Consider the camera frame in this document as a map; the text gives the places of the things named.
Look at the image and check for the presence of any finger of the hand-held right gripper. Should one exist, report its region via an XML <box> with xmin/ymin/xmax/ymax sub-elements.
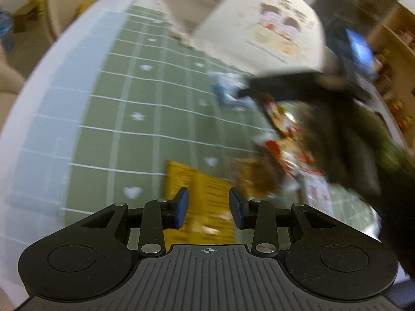
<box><xmin>238</xmin><ymin>71</ymin><xmax>329</xmax><ymax>101</ymax></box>

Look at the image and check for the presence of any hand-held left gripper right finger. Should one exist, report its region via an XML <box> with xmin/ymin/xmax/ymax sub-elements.
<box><xmin>229</xmin><ymin>187</ymin><xmax>338</xmax><ymax>258</ymax></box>

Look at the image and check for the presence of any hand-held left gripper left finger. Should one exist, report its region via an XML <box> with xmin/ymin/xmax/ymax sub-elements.
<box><xmin>79</xmin><ymin>187</ymin><xmax>190</xmax><ymax>257</ymax></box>

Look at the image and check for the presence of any yellow snack packet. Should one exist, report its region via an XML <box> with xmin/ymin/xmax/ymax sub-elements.
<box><xmin>165</xmin><ymin>160</ymin><xmax>236</xmax><ymax>244</ymax></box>

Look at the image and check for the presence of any dark red snack packet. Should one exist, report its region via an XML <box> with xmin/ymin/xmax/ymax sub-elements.
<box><xmin>259</xmin><ymin>99</ymin><xmax>303</xmax><ymax>140</ymax></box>

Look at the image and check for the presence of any white red-edged snack packet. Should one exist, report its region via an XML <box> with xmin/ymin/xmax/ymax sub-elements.
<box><xmin>298</xmin><ymin>168</ymin><xmax>335</xmax><ymax>215</ymax></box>

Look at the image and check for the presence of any person's right forearm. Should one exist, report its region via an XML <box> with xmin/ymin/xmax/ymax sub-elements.
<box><xmin>357</xmin><ymin>110</ymin><xmax>415</xmax><ymax>299</ymax></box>

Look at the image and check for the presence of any brown snack packet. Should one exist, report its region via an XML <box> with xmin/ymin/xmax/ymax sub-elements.
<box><xmin>230</xmin><ymin>159</ymin><xmax>283</xmax><ymax>201</ymax></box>

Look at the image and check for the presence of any blue and white snack packet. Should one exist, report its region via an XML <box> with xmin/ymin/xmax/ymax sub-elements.
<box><xmin>209</xmin><ymin>71</ymin><xmax>260</xmax><ymax>111</ymax></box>

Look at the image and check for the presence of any red and white snack packet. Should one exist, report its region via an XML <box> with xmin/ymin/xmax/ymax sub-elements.
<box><xmin>262</xmin><ymin>139</ymin><xmax>325</xmax><ymax>179</ymax></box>

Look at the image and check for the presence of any cream printed food cover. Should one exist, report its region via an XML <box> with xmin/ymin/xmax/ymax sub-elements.
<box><xmin>152</xmin><ymin>0</ymin><xmax>326</xmax><ymax>78</ymax></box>

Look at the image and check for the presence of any wooden shelf unit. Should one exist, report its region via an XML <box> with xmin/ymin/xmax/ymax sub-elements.
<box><xmin>366</xmin><ymin>2</ymin><xmax>415</xmax><ymax>143</ymax></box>

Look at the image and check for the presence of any green grid tablecloth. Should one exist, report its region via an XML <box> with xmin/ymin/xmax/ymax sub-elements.
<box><xmin>0</xmin><ymin>0</ymin><xmax>410</xmax><ymax>311</ymax></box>

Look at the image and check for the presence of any beige dining chair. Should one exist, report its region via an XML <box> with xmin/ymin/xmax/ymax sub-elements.
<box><xmin>45</xmin><ymin>0</ymin><xmax>101</xmax><ymax>43</ymax></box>

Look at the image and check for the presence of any cardboard box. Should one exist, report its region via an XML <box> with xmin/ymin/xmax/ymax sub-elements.
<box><xmin>13</xmin><ymin>5</ymin><xmax>49</xmax><ymax>33</ymax></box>

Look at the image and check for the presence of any blue water bottle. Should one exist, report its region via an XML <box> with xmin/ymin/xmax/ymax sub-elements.
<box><xmin>0</xmin><ymin>5</ymin><xmax>15</xmax><ymax>51</ymax></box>

